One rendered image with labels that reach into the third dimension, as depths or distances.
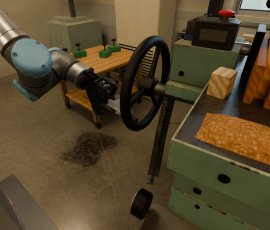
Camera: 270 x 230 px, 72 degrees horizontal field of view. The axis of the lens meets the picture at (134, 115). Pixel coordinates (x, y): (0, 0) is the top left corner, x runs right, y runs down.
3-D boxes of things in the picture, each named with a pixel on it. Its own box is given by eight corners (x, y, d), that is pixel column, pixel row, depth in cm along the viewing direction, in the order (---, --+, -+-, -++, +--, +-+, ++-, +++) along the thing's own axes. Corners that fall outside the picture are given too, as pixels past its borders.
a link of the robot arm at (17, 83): (6, 74, 54) (40, 52, 60) (12, 88, 64) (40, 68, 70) (31, 97, 55) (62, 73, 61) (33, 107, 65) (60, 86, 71)
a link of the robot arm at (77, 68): (66, 87, 67) (84, 77, 74) (76, 94, 67) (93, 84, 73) (66, 67, 61) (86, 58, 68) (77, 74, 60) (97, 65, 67)
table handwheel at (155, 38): (167, 48, 68) (129, 17, 42) (226, 57, 59) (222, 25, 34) (148, 122, 73) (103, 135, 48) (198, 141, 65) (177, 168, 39)
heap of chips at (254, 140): (207, 112, 29) (210, 102, 28) (282, 134, 25) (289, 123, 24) (194, 138, 24) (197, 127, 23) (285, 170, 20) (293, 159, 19)
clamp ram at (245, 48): (219, 59, 48) (230, 21, 43) (251, 65, 45) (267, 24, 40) (211, 70, 42) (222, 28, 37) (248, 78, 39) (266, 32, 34)
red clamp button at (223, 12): (219, 14, 38) (220, 9, 37) (235, 15, 37) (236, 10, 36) (216, 16, 36) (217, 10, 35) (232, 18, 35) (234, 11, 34)
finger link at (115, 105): (130, 110, 58) (108, 94, 60) (126, 122, 62) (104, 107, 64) (135, 105, 60) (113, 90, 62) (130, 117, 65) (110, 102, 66)
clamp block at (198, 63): (187, 63, 56) (192, 31, 51) (235, 71, 51) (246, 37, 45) (167, 81, 46) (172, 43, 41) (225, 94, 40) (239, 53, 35)
